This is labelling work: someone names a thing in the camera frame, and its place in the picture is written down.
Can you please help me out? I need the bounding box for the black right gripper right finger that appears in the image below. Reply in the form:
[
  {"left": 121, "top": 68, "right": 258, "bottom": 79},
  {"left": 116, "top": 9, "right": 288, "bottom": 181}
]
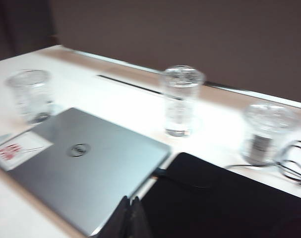
[{"left": 127, "top": 195, "right": 152, "bottom": 238}]

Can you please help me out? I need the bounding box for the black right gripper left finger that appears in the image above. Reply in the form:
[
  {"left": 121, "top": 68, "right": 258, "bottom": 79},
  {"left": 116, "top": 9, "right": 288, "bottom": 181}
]
[{"left": 100, "top": 195, "right": 131, "bottom": 238}]

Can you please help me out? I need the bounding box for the short clear plastic cup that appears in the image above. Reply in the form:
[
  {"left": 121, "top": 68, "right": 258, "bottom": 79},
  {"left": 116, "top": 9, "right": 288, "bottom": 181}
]
[{"left": 5, "top": 69, "right": 54, "bottom": 125}]

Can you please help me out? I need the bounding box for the silver Dell laptop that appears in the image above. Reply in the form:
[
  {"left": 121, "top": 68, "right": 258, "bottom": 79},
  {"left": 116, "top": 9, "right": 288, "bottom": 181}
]
[{"left": 0, "top": 107, "right": 172, "bottom": 237}]

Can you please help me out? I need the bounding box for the tall clear Starbucks cup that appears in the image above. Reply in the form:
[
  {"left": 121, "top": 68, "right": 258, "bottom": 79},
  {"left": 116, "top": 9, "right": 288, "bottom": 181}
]
[{"left": 161, "top": 65, "right": 206, "bottom": 139}]

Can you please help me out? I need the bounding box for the clear cup with white label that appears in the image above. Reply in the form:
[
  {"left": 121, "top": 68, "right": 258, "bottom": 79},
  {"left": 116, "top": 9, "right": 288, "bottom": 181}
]
[{"left": 241, "top": 102, "right": 301, "bottom": 166}]

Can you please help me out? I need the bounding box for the black mouse pad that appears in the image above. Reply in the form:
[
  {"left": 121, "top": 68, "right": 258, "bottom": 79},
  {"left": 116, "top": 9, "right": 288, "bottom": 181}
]
[{"left": 139, "top": 152, "right": 301, "bottom": 238}]

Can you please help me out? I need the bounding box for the wide beige desk divider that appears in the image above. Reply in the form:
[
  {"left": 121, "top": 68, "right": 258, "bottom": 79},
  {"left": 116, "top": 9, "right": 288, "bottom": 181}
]
[{"left": 52, "top": 0, "right": 301, "bottom": 105}]

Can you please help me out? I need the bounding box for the thin black mouse cable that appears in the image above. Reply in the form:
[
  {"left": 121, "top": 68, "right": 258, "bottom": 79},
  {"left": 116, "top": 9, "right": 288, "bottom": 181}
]
[{"left": 226, "top": 139, "right": 301, "bottom": 187}]

